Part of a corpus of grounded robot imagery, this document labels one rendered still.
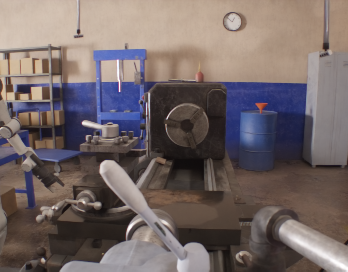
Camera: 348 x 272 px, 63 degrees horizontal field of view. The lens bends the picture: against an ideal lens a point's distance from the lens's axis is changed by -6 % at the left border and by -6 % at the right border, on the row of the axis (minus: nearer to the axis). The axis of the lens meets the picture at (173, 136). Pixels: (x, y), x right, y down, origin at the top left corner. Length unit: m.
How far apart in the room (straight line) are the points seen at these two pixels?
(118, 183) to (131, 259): 0.14
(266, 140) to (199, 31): 2.12
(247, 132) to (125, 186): 4.47
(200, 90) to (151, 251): 1.62
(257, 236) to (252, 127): 4.37
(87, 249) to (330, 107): 4.63
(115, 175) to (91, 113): 5.38
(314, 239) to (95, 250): 0.75
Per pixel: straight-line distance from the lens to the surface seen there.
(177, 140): 1.77
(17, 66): 5.84
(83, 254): 0.91
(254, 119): 4.63
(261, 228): 0.28
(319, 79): 5.06
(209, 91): 1.94
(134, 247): 0.39
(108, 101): 5.49
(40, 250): 1.13
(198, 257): 0.30
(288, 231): 0.26
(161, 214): 0.51
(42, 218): 1.15
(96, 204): 0.88
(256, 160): 4.74
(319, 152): 5.21
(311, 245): 0.24
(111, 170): 0.24
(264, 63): 5.36
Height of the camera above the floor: 1.34
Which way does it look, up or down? 10 degrees down
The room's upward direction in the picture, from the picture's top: straight up
